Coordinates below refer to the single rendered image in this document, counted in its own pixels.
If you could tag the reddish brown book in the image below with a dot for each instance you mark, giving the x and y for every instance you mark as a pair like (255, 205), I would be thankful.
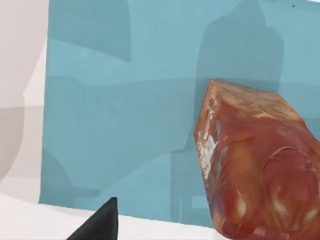
(255, 165)

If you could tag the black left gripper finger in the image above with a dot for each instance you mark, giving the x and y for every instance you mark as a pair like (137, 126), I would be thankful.
(103, 223)

